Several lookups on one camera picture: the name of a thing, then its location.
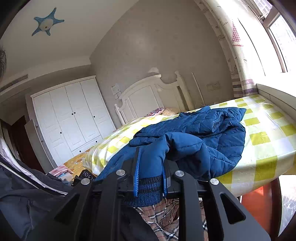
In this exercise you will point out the blue quilted jacket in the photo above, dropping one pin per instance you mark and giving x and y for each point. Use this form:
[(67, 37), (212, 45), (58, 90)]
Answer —
[(196, 139)]

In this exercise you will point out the blue star ceiling lamp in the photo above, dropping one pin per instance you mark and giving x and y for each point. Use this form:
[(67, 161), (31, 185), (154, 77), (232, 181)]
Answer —
[(46, 23)]

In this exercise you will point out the window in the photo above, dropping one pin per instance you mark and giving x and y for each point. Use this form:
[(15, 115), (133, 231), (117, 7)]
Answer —
[(277, 34)]

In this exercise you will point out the wall socket panel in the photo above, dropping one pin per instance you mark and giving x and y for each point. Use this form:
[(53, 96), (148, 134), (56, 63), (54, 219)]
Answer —
[(213, 85)]

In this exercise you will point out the beige pillow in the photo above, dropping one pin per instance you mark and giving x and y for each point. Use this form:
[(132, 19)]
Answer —
[(171, 110)]

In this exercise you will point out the yellow-green checked blanket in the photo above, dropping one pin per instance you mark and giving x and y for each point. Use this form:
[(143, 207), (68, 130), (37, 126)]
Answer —
[(261, 139)]

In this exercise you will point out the red bed frame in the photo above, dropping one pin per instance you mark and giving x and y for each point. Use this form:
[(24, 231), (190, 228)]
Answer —
[(256, 204)]

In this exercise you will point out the floral patterned pillow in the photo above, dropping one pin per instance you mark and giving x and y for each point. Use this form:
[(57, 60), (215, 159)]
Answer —
[(154, 112)]

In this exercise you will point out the air vent grille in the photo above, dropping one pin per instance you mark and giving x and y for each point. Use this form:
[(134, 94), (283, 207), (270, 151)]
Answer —
[(13, 82)]

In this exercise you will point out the yellow floral quilt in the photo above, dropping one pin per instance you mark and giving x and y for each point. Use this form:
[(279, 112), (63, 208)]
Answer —
[(76, 160)]

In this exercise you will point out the white pole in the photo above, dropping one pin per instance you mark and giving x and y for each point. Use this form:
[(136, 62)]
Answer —
[(197, 88)]

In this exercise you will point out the white wooden headboard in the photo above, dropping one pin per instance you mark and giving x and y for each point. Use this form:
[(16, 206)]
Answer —
[(141, 97)]

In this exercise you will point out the white wardrobe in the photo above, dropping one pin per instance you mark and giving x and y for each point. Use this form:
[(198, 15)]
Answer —
[(69, 115)]

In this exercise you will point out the pink patterned cloth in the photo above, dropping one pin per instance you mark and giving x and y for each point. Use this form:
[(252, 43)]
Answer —
[(59, 172)]

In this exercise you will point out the person's hair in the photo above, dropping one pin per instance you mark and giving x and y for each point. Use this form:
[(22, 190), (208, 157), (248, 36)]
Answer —
[(2, 62)]

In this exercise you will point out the plaid pants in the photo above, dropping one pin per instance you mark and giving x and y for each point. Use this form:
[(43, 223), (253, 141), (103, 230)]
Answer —
[(161, 215)]

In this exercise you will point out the printed curtain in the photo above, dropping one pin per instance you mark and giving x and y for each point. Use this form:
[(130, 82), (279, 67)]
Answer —
[(238, 51)]

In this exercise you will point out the dark wooden door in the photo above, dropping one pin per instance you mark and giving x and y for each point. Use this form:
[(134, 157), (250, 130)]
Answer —
[(20, 139)]

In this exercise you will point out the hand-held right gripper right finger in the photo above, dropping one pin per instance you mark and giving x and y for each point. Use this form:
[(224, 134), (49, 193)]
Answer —
[(165, 183)]

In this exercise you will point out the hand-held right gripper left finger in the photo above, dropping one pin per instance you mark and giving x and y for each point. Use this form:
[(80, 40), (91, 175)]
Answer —
[(137, 171)]

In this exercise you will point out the wall paper notices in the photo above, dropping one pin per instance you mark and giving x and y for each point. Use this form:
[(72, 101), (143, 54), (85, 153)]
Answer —
[(115, 92)]

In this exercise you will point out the grey window sill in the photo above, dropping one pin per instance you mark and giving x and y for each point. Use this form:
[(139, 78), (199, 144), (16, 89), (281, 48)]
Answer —
[(277, 92)]

